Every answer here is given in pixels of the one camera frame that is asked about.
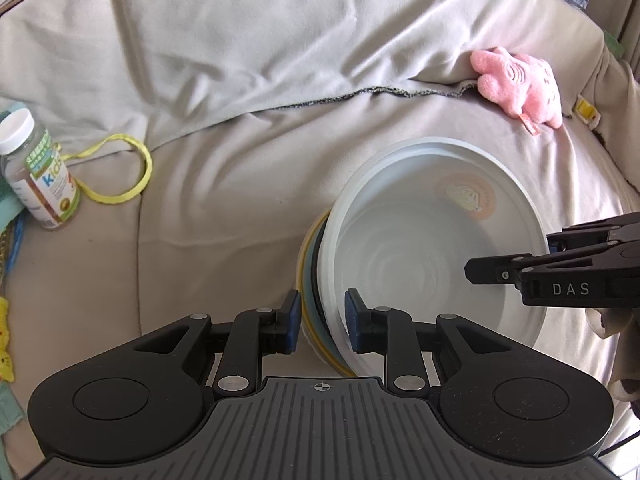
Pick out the yellow rimmed white bowl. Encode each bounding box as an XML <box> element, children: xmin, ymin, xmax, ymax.
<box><xmin>295</xmin><ymin>210</ymin><xmax>357</xmax><ymax>377</ymax></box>

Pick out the white deep bowl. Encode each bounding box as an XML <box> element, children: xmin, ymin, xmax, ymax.
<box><xmin>317</xmin><ymin>138</ymin><xmax>547</xmax><ymax>376</ymax></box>

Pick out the yellow fabric tag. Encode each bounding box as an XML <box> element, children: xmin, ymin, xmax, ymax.
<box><xmin>573</xmin><ymin>94</ymin><xmax>601</xmax><ymax>129</ymax></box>

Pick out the pink plush toy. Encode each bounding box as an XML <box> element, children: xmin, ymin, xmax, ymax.
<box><xmin>470</xmin><ymin>47</ymin><xmax>563</xmax><ymax>136</ymax></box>

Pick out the green label card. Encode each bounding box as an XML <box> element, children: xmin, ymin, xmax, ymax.
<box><xmin>603</xmin><ymin>30</ymin><xmax>625</xmax><ymax>60</ymax></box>

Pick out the beige sofa cover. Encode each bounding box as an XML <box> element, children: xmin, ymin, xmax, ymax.
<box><xmin>0</xmin><ymin>0</ymin><xmax>640</xmax><ymax>470</ymax></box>

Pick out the yellow toy stick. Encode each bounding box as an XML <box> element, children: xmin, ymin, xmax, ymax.
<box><xmin>0</xmin><ymin>297</ymin><xmax>15</xmax><ymax>382</ymax></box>

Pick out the green towel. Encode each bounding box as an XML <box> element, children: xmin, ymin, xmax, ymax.
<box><xmin>0</xmin><ymin>98</ymin><xmax>32</xmax><ymax>441</ymax></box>

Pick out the vitamin gummy bottle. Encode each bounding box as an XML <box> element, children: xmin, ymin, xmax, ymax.
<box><xmin>1</xmin><ymin>107</ymin><xmax>80</xmax><ymax>230</ymax></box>

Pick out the beige curtain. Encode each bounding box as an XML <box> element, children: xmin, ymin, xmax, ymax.
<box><xmin>587</xmin><ymin>0</ymin><xmax>640</xmax><ymax>79</ymax></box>

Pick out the yellow loop strap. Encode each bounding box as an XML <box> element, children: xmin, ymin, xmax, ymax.
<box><xmin>60</xmin><ymin>132</ymin><xmax>154</xmax><ymax>206</ymax></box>

